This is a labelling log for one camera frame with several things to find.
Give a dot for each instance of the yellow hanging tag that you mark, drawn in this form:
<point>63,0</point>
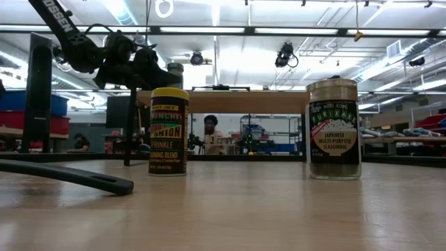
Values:
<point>358,35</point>

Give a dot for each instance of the yellow lid chili onion jar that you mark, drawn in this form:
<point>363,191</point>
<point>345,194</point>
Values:
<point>169,132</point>

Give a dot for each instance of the blue plastic bin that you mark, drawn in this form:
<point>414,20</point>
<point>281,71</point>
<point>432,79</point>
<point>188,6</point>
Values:
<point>59,104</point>

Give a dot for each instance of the green lid spice jar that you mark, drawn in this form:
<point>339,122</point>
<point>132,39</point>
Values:
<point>175,68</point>

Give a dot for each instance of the black overhead frame beam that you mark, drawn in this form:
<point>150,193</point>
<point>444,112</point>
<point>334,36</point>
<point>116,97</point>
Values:
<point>251,30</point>

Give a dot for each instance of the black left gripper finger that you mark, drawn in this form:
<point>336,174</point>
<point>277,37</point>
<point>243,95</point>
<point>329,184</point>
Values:
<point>169,79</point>

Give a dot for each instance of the wooden shelf with black legs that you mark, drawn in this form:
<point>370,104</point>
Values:
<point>244,102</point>

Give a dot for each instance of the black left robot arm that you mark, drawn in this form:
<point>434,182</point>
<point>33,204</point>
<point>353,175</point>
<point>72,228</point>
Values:
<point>68,38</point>

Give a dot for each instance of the black overhead camera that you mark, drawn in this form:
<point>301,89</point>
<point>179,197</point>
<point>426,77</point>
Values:
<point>197,58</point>
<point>284,55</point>

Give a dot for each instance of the red plastic bin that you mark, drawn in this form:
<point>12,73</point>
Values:
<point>60,125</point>

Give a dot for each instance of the black monitor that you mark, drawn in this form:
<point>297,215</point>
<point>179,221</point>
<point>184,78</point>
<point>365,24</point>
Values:
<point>117,111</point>

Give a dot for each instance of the person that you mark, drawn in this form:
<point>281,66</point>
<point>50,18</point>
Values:
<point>212,134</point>
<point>81,142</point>

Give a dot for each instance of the black left arm base column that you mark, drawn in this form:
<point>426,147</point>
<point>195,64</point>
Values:
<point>37,94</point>

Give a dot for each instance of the tan lid furikake jar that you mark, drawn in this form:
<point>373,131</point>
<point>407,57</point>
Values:
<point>334,129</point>

